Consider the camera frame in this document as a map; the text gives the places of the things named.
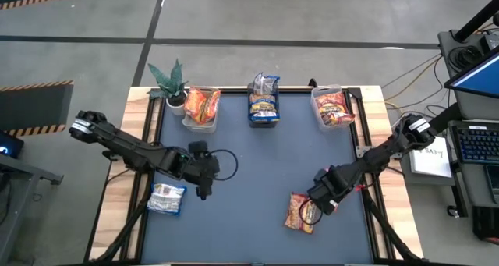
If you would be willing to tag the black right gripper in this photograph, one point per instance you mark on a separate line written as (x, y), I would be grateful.
(329, 188)

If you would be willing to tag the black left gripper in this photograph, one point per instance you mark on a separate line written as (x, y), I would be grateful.
(206, 167)

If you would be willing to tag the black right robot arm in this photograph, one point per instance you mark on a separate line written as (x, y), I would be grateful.
(382, 153)

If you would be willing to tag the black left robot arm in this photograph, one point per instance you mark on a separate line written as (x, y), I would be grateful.
(128, 145)

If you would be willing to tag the small red tag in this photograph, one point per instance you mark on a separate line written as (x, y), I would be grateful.
(359, 188)

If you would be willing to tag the white plastic bin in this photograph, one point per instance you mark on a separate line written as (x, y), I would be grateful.
(200, 128)

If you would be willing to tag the blue table mat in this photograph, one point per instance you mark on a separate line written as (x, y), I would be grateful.
(249, 238)

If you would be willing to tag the dark grey plastic bin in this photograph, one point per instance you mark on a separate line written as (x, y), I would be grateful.
(263, 124)

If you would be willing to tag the green plant in white pot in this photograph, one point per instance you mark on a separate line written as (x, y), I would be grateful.
(177, 107)

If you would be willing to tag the clear plastic bin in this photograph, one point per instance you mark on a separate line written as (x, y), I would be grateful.
(323, 88)

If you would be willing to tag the white paper note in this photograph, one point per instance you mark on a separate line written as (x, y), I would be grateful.
(430, 164)

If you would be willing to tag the black slanted support beam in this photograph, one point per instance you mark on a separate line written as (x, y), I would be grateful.
(449, 115)

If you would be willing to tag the black backlit keyboard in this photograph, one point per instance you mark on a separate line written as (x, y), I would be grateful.
(475, 143)

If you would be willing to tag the dark tablet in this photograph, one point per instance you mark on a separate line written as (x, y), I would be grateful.
(493, 184)

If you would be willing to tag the computer monitor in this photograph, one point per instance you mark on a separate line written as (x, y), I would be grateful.
(483, 76)

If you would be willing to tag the grey metal desk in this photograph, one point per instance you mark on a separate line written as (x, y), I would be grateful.
(15, 203)

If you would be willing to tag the black device with blue light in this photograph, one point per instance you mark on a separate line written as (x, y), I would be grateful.
(11, 145)

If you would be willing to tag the small black device box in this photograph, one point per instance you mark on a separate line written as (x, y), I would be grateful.
(489, 43)

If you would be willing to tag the black thick pole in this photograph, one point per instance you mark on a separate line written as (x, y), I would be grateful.
(477, 20)

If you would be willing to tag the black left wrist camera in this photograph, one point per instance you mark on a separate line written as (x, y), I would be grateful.
(198, 146)

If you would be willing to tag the small black camera mount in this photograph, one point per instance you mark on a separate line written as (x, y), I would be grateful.
(312, 82)

